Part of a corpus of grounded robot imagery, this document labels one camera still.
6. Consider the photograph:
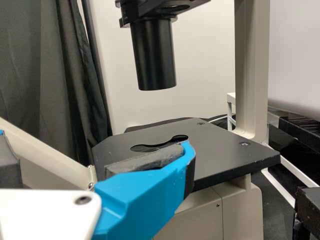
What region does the cream microscope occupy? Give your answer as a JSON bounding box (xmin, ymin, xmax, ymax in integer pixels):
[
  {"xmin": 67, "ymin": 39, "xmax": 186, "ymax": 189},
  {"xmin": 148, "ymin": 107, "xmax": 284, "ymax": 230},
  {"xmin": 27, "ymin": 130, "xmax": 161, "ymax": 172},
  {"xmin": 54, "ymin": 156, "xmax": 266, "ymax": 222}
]
[{"xmin": 0, "ymin": 0, "xmax": 281, "ymax": 240}]

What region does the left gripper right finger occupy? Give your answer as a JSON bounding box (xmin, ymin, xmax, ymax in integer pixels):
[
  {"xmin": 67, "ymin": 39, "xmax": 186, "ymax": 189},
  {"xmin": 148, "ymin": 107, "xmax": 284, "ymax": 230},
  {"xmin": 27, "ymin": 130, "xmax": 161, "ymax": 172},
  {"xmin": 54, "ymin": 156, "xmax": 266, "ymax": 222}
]
[{"xmin": 93, "ymin": 139, "xmax": 197, "ymax": 240}]

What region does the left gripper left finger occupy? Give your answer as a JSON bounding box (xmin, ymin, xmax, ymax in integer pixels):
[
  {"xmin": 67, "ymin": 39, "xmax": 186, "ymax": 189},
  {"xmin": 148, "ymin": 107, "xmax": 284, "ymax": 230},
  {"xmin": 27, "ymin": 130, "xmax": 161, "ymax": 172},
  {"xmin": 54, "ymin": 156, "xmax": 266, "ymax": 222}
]
[{"xmin": 0, "ymin": 128, "xmax": 21, "ymax": 189}]

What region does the black platform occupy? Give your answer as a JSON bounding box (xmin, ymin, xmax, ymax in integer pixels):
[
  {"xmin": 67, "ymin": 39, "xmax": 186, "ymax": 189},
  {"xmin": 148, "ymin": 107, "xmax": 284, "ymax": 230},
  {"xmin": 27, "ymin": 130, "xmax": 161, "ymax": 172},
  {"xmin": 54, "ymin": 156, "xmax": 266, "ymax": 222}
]
[
  {"xmin": 294, "ymin": 185, "xmax": 320, "ymax": 240},
  {"xmin": 267, "ymin": 109, "xmax": 320, "ymax": 155}
]

